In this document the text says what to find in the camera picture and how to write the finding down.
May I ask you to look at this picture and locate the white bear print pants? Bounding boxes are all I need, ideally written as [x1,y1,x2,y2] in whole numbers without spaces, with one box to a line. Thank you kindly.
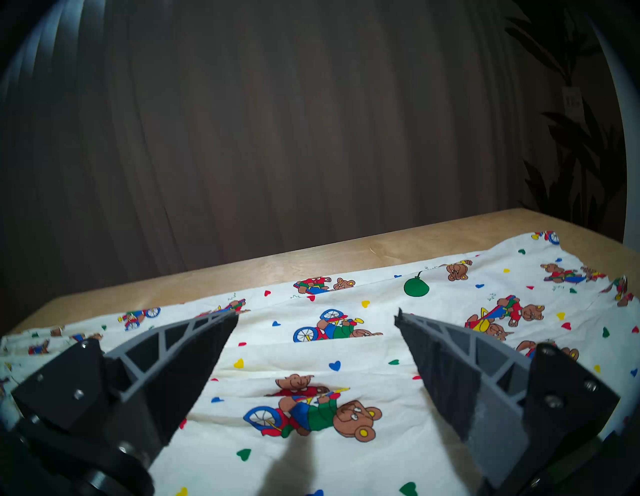
[0,230,640,496]

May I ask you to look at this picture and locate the tall dark leafy plant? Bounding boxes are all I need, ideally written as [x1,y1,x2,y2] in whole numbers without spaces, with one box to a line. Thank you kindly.
[505,0,628,236]

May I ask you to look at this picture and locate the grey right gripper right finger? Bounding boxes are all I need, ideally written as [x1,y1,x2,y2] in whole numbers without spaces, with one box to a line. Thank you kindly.
[394,308,621,491]

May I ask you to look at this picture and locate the wide white curved arch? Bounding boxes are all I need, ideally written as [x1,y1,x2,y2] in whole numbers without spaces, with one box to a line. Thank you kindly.
[585,10,640,246]

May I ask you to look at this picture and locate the brown pleated curtain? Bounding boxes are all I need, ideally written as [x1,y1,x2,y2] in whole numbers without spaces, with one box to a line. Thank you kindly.
[0,0,626,333]

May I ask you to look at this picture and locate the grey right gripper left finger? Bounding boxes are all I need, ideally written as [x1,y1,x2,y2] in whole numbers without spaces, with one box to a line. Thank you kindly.
[11,310,240,471]

